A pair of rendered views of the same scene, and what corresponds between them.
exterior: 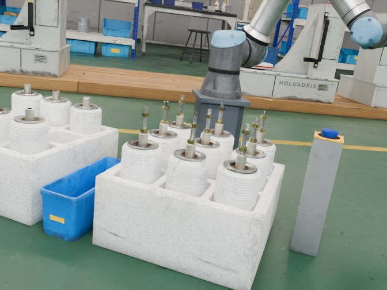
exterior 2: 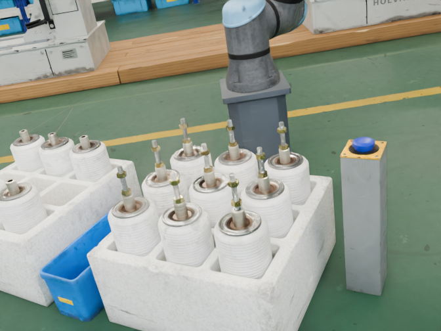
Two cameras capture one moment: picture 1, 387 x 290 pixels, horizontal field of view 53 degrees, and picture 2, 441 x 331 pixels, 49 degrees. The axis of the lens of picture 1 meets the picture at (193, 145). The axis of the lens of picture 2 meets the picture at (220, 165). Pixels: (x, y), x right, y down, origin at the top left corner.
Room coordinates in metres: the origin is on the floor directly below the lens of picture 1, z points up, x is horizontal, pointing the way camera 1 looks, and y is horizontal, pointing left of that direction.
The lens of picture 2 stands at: (0.12, -0.25, 0.72)
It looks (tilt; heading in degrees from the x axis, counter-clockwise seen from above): 26 degrees down; 13
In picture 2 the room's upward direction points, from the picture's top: 10 degrees counter-clockwise
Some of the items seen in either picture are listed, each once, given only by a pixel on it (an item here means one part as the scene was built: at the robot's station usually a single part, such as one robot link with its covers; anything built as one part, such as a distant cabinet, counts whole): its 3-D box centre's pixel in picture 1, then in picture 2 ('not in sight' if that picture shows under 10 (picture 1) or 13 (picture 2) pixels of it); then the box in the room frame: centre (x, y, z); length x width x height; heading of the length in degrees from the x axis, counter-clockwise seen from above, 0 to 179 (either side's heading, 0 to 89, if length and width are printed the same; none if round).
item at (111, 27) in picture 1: (117, 28); not in sight; (5.56, 1.24, 0.36); 0.50 x 0.38 x 0.21; 12
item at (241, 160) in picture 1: (241, 161); (239, 217); (0.81, -0.11, 0.26); 0.02 x 0.02 x 0.03
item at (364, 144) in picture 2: (329, 134); (363, 146); (0.94, -0.33, 0.32); 0.04 x 0.04 x 0.02
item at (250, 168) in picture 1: (239, 167); (239, 223); (0.81, -0.11, 0.25); 0.08 x 0.08 x 0.01
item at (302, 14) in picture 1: (304, 12); not in sight; (6.07, -1.36, 0.90); 0.50 x 0.38 x 0.21; 13
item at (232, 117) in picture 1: (215, 134); (258, 131); (1.44, -0.08, 0.15); 0.19 x 0.19 x 0.30; 11
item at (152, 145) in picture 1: (143, 144); (130, 207); (0.88, 0.12, 0.25); 0.08 x 0.08 x 0.01
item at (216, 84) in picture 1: (222, 81); (251, 66); (1.44, -0.08, 0.35); 0.15 x 0.15 x 0.10
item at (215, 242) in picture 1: (197, 201); (222, 247); (0.95, -0.03, 0.09); 0.39 x 0.39 x 0.18; 73
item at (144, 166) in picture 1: (139, 180); (141, 245); (0.88, 0.12, 0.16); 0.10 x 0.10 x 0.18
